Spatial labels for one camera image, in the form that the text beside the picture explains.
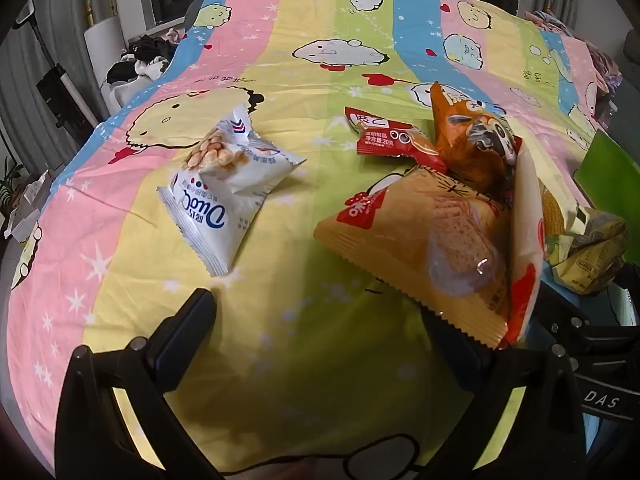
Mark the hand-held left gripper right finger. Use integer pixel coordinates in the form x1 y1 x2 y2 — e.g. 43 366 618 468
414 307 587 480

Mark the grey sofa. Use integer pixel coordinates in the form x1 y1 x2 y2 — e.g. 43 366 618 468
620 30 640 76

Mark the orange snack packet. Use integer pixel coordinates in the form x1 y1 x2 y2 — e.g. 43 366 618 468
430 81 523 196

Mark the corn print snack packet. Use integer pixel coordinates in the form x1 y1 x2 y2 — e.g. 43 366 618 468
542 185 630 293

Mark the black stick vacuum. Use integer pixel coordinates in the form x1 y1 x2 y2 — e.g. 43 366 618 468
15 0 98 133

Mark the yellow biscuit snack packet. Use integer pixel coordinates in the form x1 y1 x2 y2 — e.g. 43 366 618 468
313 165 516 351

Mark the pile of dark clothes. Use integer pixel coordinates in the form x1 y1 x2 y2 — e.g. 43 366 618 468
102 30 188 106

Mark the white roll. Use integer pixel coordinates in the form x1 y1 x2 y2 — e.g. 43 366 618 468
82 16 126 86

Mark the white and red snack packet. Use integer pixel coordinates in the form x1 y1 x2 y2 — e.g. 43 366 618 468
505 140 546 348

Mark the green cardboard box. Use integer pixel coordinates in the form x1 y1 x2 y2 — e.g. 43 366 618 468
572 130 640 216

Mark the white cardboard box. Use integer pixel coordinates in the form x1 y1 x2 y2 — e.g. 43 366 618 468
5 170 56 241

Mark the potted plant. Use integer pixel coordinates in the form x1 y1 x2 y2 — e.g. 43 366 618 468
0 157 26 216

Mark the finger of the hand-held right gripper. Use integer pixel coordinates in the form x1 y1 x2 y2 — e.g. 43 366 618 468
537 302 640 356

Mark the striped cartoon printed blanket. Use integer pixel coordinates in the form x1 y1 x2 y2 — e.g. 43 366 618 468
7 0 621 480

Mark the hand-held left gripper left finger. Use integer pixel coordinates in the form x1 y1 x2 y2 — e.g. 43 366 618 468
54 287 223 480

